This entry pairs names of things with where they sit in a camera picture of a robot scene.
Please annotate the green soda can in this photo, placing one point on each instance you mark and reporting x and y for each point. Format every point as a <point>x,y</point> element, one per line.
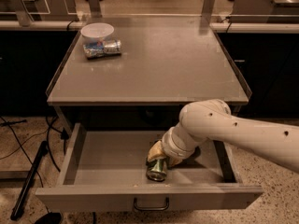
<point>157,170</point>

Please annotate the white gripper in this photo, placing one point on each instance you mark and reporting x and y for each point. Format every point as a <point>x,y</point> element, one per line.
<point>173,150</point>

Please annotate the black drawer handle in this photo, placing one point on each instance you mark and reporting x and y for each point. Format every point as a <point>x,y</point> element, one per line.
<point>148,205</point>

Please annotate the background desk right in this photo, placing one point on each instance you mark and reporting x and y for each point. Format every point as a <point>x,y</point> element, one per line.
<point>265,11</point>

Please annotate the blue silver crushed can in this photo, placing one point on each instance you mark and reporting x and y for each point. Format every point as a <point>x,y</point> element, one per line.
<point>102,48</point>

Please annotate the white bowl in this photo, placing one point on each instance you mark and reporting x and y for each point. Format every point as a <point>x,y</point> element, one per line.
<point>94,32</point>

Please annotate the open grey top drawer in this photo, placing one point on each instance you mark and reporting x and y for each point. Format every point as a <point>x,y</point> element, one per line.
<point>105,171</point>

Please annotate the background desk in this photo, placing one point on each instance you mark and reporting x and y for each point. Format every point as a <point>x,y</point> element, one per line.
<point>38,10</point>
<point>265,11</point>

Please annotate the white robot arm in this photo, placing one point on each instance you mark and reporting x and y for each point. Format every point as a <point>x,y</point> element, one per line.
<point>212,120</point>

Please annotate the background desk left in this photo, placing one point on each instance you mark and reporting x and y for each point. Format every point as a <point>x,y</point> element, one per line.
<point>38,10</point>

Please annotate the black bar on floor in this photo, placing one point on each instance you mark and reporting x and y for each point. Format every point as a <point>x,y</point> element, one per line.
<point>17,210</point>

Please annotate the grey cabinet with top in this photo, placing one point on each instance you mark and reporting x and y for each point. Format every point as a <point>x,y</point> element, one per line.
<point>164,60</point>

